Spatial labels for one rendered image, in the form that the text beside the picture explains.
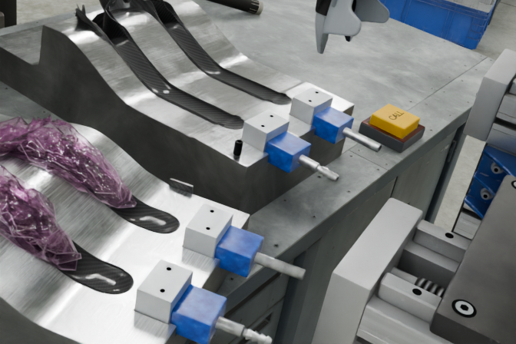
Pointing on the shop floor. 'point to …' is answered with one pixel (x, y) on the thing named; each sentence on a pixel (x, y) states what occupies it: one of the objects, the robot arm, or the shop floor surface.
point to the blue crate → (437, 16)
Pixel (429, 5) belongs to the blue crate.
